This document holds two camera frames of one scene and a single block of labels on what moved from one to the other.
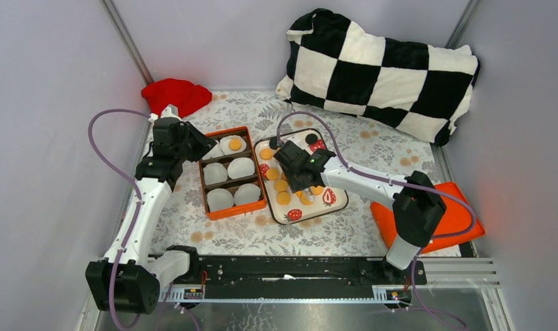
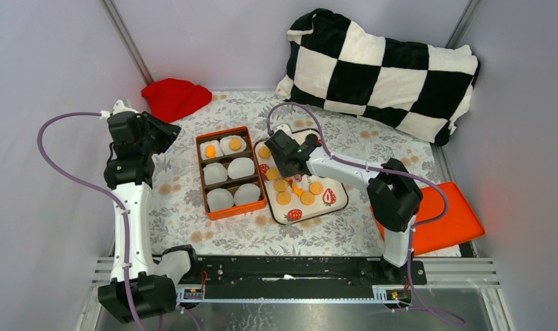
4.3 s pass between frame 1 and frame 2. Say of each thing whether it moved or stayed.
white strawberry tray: stayed
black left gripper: moved
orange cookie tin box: stayed
